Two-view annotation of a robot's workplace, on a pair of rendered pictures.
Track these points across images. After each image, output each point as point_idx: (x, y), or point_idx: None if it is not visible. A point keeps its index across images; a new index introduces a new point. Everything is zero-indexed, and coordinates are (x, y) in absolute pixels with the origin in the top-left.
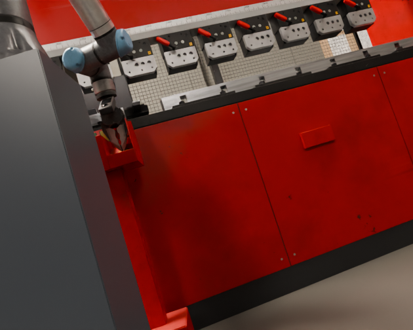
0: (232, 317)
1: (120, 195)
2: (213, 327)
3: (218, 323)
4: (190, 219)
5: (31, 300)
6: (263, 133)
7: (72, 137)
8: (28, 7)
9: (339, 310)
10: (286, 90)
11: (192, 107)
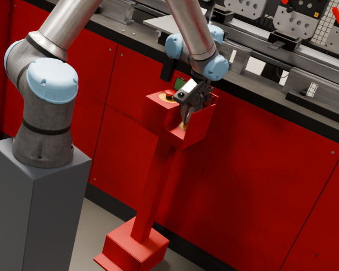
0: (199, 269)
1: (161, 154)
2: (182, 262)
3: (187, 263)
4: (220, 193)
5: None
6: None
7: (42, 219)
8: None
9: None
10: None
11: (296, 116)
